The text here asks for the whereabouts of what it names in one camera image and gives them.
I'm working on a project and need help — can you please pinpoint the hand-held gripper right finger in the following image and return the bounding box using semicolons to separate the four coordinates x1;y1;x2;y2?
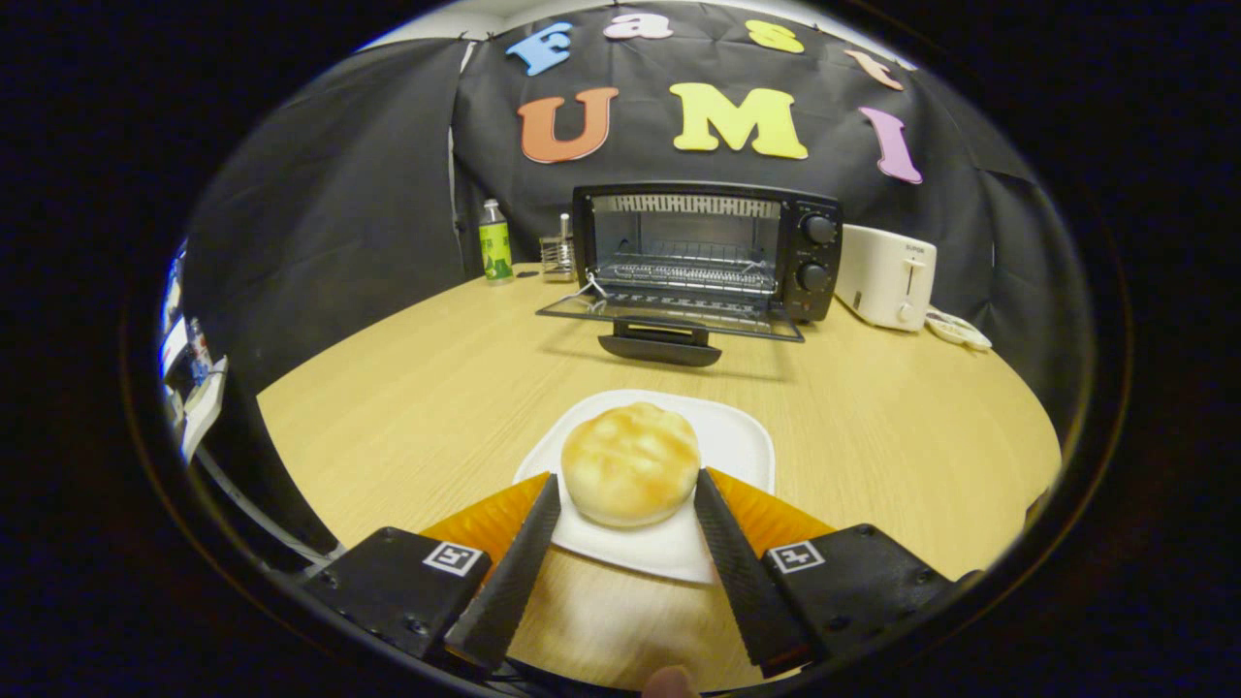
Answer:
693;467;961;680

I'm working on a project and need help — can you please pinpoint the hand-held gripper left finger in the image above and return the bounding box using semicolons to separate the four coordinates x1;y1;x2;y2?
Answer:
305;472;563;675

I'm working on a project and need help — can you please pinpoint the golden bread bun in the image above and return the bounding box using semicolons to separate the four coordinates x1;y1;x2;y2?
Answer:
560;402;702;529

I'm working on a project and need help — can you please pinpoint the black toaster oven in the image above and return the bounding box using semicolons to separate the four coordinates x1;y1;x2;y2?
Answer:
536;182;843;367

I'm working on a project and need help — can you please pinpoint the white pop-up toaster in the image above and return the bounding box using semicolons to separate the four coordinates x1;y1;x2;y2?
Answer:
834;224;939;333

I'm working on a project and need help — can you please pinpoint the white square plate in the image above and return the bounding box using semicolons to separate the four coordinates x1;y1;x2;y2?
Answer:
512;389;777;586

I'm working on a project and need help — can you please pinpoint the green label plastic bottle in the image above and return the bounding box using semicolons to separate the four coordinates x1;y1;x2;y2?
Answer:
478;199;516;285

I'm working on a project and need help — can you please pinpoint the white divided snack dish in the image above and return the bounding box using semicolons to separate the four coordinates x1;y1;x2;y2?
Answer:
924;307;994;351

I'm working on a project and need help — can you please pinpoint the white and blue clutter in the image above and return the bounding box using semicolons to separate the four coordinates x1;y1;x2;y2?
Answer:
158;240;230;464

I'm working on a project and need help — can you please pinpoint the black backdrop cloth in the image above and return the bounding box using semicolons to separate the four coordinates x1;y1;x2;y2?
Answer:
179;0;1095;558

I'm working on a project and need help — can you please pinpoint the metal wire holder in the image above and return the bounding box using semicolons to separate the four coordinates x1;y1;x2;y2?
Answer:
540;213;578;283

